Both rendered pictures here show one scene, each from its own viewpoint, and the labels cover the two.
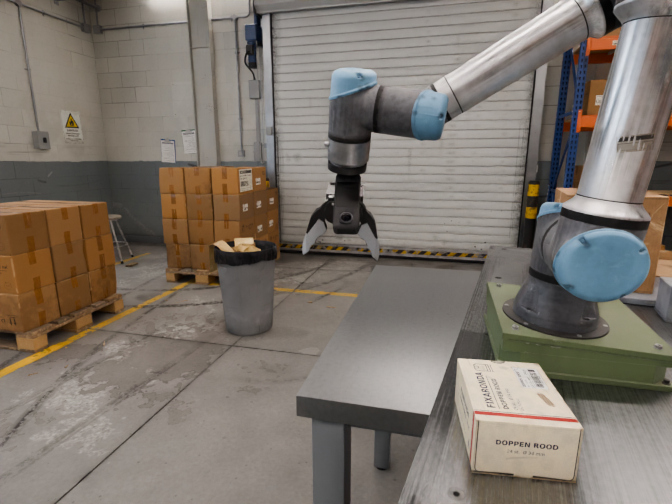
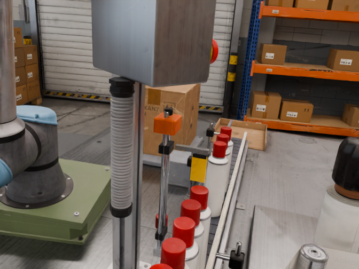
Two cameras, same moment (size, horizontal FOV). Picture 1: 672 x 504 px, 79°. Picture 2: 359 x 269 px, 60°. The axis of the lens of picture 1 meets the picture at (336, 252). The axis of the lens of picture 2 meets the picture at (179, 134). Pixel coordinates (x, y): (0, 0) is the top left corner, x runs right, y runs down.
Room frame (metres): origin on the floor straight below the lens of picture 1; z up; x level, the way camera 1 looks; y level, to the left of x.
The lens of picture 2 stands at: (-0.03, -0.69, 1.36)
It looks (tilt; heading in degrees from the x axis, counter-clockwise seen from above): 20 degrees down; 351
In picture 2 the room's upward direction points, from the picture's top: 4 degrees clockwise
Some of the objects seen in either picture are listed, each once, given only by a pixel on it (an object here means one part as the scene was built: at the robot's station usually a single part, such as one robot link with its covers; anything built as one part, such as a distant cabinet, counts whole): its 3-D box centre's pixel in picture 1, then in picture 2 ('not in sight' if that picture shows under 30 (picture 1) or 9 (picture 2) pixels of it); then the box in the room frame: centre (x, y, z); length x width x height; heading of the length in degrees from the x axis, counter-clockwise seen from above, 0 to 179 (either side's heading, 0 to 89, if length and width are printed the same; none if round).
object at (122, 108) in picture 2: not in sight; (121, 151); (0.39, -0.67, 1.18); 0.04 x 0.04 x 0.21
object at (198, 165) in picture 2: not in sight; (198, 167); (0.51, -0.82, 1.09); 0.03 x 0.01 x 0.06; 66
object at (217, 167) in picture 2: not in sight; (215, 179); (0.67, -0.91, 0.98); 0.05 x 0.05 x 0.20
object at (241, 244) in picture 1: (243, 260); not in sight; (2.91, 0.68, 0.50); 0.42 x 0.41 x 0.28; 166
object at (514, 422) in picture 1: (508, 412); not in sight; (0.51, -0.24, 0.87); 0.16 x 0.12 x 0.07; 172
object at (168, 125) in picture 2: not in sight; (178, 189); (0.51, -0.78, 1.05); 0.10 x 0.04 x 0.33; 66
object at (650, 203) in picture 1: (598, 234); (164, 113); (1.26, -0.83, 0.99); 0.30 x 0.24 x 0.27; 157
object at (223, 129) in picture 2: not in sight; (222, 160); (0.79, -0.96, 0.98); 0.05 x 0.05 x 0.20
